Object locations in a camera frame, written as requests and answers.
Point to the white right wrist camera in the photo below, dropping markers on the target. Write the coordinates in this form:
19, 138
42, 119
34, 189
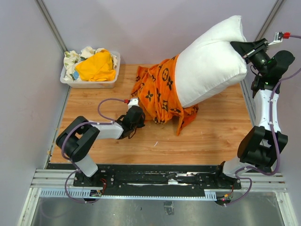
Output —
278, 38

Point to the slotted aluminium cable rail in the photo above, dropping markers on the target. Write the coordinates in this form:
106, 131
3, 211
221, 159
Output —
192, 194

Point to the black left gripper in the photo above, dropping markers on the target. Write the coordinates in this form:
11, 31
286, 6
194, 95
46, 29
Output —
141, 124

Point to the aluminium frame post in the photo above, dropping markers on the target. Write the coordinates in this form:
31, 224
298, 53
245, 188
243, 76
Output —
52, 26
270, 18

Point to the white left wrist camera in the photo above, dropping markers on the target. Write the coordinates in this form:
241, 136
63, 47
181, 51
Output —
133, 102

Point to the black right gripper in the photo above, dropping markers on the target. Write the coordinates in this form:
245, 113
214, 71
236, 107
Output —
244, 47

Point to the white pillow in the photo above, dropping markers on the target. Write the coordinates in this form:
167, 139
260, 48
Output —
210, 64

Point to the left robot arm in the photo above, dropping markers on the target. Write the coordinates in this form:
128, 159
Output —
77, 139

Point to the white plastic bin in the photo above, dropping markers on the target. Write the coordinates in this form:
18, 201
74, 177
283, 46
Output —
68, 81

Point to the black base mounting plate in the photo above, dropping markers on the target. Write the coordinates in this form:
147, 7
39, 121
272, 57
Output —
166, 178

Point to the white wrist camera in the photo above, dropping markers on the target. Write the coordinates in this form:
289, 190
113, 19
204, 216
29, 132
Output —
278, 38
133, 102

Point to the floral patterned cloth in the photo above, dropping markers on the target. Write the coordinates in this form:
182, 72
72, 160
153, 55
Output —
92, 65

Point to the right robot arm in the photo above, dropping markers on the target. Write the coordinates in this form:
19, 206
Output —
262, 146

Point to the right aluminium frame post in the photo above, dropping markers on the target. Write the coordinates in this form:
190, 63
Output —
270, 18

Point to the left aluminium frame post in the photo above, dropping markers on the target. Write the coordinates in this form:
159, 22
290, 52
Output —
52, 26

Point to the orange monogram pillowcase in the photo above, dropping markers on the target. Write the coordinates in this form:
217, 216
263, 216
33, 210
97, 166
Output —
155, 88

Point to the yellow cloth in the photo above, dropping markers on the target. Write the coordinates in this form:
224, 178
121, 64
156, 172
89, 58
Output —
98, 67

